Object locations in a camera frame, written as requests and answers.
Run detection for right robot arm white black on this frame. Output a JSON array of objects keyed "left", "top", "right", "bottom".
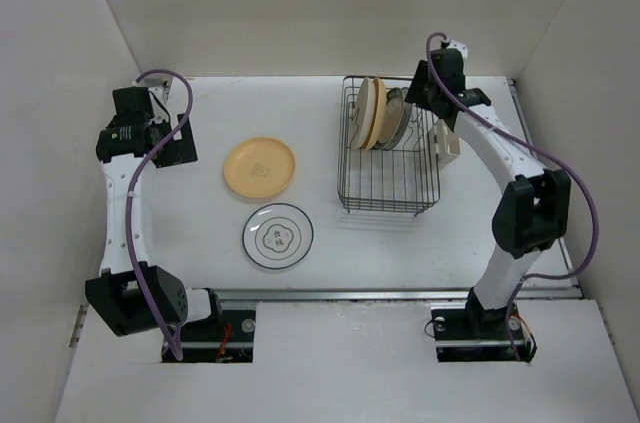
[{"left": 406, "top": 47, "right": 571, "bottom": 341}]

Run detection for yellow plate with drawing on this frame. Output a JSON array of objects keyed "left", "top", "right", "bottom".
[{"left": 223, "top": 137, "right": 296, "bottom": 199}]

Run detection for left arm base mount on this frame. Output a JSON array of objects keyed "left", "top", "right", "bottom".
[{"left": 181, "top": 302, "right": 257, "bottom": 364}]

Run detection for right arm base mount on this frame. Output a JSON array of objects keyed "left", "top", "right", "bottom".
[{"left": 425, "top": 305, "right": 537, "bottom": 363}]

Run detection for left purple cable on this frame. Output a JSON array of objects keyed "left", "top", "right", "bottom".
[{"left": 123, "top": 67, "right": 196, "bottom": 361}]

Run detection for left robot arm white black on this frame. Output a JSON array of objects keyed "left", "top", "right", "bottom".
[{"left": 85, "top": 86, "right": 224, "bottom": 340}]

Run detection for black wire dish rack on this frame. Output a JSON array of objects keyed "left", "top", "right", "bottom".
[{"left": 337, "top": 75, "right": 440, "bottom": 215}]

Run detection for purple cable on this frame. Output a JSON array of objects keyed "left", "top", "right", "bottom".
[
  {"left": 123, "top": 67, "right": 196, "bottom": 361},
  {"left": 424, "top": 31, "right": 600, "bottom": 363}
]

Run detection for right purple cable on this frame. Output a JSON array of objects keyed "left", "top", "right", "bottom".
[{"left": 424, "top": 31, "right": 600, "bottom": 363}]

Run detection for cream plate leftmost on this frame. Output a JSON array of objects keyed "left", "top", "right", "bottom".
[{"left": 349, "top": 77, "right": 377, "bottom": 149}]

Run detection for white plate black rings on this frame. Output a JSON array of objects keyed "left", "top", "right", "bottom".
[{"left": 241, "top": 202, "right": 315, "bottom": 272}]

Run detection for grey patterned plate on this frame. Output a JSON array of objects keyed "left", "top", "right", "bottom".
[{"left": 374, "top": 90, "right": 402, "bottom": 150}]

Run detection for aluminium rail side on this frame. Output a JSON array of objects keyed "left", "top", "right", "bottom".
[{"left": 498, "top": 80, "right": 575, "bottom": 287}]

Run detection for grey rimmed plate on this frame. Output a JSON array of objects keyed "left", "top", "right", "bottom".
[{"left": 384, "top": 87, "right": 413, "bottom": 151}]

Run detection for beige cutlery holder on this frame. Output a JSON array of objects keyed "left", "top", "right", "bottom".
[{"left": 428, "top": 119, "right": 461, "bottom": 170}]

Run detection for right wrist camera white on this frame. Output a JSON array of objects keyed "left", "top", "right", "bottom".
[{"left": 447, "top": 39, "right": 469, "bottom": 59}]

